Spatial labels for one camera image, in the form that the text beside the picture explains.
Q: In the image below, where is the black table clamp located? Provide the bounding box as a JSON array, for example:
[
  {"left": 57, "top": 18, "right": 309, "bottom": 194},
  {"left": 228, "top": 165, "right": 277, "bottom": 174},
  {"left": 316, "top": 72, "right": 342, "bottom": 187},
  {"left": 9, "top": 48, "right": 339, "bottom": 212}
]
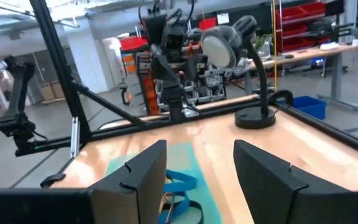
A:
[{"left": 40, "top": 172, "right": 67, "bottom": 189}]

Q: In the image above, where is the black desk lamp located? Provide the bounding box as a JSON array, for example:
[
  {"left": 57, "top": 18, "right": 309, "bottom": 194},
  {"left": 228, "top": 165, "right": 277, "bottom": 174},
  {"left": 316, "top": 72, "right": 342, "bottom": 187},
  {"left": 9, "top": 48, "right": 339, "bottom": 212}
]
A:
[{"left": 200, "top": 15, "right": 277, "bottom": 130}]

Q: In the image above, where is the red storage bin shelf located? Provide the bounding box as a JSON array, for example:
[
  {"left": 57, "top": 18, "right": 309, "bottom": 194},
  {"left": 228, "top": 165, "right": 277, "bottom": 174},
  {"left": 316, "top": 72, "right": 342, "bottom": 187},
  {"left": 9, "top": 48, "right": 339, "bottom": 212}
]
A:
[{"left": 275, "top": 1, "right": 331, "bottom": 52}]

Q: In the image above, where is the equipment rack with orange parts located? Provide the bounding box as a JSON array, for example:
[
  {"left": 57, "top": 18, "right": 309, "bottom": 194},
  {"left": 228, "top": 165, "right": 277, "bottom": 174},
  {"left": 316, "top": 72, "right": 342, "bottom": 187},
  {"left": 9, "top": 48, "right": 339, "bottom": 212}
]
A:
[{"left": 135, "top": 43, "right": 229, "bottom": 116}]

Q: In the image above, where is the teal translucent plastic bin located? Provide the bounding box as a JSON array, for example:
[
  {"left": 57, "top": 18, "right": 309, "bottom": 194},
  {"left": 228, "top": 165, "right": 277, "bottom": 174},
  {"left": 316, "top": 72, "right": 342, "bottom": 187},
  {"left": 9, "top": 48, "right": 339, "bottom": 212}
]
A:
[{"left": 104, "top": 142, "right": 224, "bottom": 224}]

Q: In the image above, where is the blue plastic floor bin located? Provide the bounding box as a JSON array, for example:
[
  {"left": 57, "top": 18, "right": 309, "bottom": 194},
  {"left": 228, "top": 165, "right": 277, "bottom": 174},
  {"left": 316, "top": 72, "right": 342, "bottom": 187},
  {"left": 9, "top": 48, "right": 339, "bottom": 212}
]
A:
[{"left": 277, "top": 95, "right": 328, "bottom": 121}]

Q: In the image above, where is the cardboard box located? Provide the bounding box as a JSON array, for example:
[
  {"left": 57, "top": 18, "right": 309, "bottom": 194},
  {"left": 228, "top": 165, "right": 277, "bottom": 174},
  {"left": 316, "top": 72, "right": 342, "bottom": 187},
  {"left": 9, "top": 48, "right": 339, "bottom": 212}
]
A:
[
  {"left": 50, "top": 80, "right": 65, "bottom": 100},
  {"left": 39, "top": 82, "right": 55, "bottom": 102}
]

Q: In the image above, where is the long blue rubber band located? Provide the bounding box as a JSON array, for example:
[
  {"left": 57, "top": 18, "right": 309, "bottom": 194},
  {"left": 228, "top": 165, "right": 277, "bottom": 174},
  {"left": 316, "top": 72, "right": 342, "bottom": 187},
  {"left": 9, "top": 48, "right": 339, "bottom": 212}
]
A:
[{"left": 158, "top": 169, "right": 198, "bottom": 224}]

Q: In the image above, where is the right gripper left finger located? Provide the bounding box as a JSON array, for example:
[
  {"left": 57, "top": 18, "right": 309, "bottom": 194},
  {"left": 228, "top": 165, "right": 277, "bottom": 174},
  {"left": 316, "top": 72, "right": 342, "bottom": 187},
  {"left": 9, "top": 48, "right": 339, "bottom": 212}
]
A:
[{"left": 88, "top": 139, "right": 168, "bottom": 224}]

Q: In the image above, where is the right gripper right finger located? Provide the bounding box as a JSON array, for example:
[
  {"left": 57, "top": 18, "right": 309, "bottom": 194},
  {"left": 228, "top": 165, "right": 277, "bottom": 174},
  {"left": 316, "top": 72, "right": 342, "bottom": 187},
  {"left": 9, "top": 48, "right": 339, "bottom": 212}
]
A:
[{"left": 233, "top": 139, "right": 358, "bottom": 224}]

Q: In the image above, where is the wooden workbench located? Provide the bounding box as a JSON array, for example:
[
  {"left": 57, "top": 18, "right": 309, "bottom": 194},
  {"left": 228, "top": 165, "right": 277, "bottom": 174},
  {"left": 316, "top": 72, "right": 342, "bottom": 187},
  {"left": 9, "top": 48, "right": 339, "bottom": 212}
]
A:
[{"left": 249, "top": 39, "right": 358, "bottom": 112}]

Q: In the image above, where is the red plastic bin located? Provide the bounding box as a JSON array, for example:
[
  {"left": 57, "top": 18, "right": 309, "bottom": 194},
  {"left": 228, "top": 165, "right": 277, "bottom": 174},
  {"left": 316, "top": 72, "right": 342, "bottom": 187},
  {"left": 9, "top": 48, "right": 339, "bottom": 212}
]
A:
[
  {"left": 119, "top": 36, "right": 149, "bottom": 52},
  {"left": 198, "top": 17, "right": 218, "bottom": 31}
]

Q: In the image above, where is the silver metal bracket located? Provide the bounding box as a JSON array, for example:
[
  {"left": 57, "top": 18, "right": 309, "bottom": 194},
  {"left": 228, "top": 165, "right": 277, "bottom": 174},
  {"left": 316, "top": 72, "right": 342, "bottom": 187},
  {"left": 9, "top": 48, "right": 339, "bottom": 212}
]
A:
[{"left": 70, "top": 116, "right": 80, "bottom": 158}]

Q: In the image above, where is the tan rubber band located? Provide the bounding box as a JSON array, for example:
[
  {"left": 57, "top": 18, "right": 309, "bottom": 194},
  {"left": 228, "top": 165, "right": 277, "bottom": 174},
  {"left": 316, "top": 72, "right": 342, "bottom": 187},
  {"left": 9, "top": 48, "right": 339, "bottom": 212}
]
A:
[{"left": 157, "top": 192, "right": 176, "bottom": 224}]

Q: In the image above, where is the wide black rubber band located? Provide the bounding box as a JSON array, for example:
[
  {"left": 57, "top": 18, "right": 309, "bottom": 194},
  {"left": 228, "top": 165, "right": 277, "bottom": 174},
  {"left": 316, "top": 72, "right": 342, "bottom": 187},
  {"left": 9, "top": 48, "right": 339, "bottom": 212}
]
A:
[{"left": 183, "top": 200, "right": 205, "bottom": 224}]

